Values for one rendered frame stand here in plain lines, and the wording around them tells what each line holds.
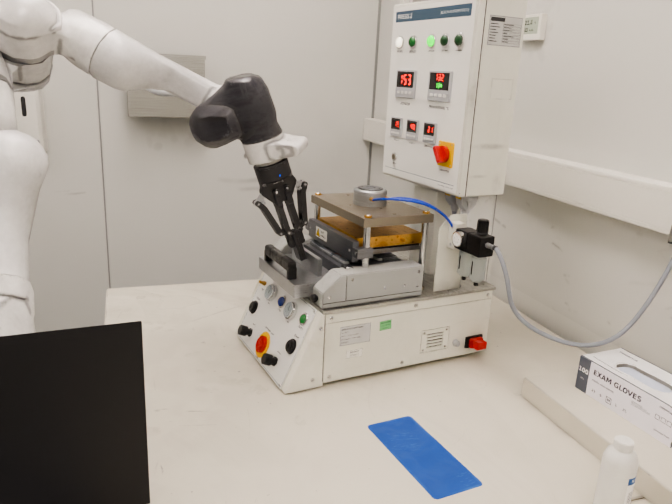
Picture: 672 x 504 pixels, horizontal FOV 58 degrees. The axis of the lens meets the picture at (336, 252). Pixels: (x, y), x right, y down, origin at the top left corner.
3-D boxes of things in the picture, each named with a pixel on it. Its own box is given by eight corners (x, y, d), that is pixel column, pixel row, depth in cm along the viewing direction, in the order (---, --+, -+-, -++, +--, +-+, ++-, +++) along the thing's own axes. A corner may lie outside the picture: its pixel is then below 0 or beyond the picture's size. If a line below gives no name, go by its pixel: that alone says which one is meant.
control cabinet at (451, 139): (415, 248, 173) (436, 9, 155) (492, 285, 145) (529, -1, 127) (365, 253, 166) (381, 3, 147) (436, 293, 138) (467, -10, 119)
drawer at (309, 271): (364, 259, 159) (366, 231, 157) (410, 286, 141) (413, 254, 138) (258, 271, 146) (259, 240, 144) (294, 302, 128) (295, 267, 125)
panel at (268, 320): (237, 334, 153) (267, 268, 152) (281, 389, 127) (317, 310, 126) (230, 332, 152) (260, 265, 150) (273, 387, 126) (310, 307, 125)
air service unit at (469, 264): (455, 271, 140) (462, 208, 136) (497, 291, 128) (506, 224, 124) (436, 273, 138) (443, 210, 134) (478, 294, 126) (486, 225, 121)
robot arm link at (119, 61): (100, 33, 115) (240, 121, 119) (143, 21, 132) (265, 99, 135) (82, 82, 121) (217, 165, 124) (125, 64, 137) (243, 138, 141)
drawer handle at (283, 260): (271, 259, 143) (272, 243, 142) (296, 279, 130) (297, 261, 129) (263, 260, 142) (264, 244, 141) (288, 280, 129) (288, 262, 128)
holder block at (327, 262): (361, 247, 157) (362, 238, 156) (403, 270, 140) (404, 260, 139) (303, 253, 149) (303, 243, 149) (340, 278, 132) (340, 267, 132)
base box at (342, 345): (409, 306, 178) (414, 250, 174) (494, 360, 147) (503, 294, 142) (234, 333, 155) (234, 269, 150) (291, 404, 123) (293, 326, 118)
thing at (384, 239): (376, 228, 157) (378, 192, 155) (424, 251, 139) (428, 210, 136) (316, 232, 150) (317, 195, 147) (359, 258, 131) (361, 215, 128)
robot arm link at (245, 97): (210, 144, 133) (194, 159, 124) (189, 85, 128) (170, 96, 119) (286, 126, 129) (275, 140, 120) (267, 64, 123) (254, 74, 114)
